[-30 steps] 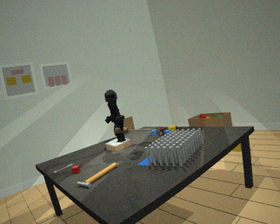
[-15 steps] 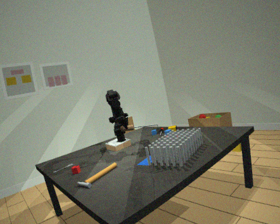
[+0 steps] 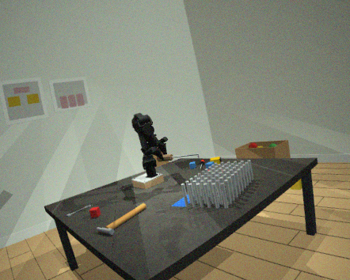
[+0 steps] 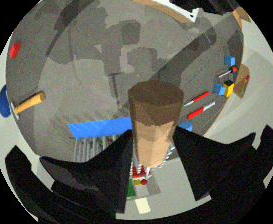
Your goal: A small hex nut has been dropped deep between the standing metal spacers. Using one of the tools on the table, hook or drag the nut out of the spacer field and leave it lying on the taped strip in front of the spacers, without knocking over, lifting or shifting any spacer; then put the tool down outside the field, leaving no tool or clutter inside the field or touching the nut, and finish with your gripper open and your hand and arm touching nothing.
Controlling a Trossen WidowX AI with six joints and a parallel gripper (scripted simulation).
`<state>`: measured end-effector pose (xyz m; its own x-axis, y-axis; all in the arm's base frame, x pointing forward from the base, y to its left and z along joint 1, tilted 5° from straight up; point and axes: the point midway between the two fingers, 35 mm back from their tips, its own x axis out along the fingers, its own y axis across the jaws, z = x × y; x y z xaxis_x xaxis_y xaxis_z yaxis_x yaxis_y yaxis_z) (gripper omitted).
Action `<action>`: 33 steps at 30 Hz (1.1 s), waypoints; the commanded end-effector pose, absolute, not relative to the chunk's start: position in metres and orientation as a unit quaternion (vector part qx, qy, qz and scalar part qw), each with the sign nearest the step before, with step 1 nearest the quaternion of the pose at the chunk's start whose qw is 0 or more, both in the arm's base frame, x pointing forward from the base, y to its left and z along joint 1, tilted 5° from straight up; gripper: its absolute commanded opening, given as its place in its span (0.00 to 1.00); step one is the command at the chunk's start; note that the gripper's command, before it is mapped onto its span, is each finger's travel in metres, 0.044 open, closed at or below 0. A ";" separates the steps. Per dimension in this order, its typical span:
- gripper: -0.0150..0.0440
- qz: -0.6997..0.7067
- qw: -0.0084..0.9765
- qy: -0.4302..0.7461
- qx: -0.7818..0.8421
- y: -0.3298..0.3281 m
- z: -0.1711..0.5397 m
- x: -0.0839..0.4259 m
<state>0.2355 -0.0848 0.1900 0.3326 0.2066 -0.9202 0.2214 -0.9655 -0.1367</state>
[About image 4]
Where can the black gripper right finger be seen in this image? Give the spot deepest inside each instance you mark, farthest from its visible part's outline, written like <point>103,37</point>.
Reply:
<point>206,161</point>

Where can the red-handled screwdriver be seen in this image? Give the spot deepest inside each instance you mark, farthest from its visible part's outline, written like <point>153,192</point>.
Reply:
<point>231,69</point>

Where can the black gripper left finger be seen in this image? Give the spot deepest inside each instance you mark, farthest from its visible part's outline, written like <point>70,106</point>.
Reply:
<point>105,175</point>

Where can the blue flat strip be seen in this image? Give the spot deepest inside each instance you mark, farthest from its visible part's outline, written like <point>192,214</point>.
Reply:
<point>101,128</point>

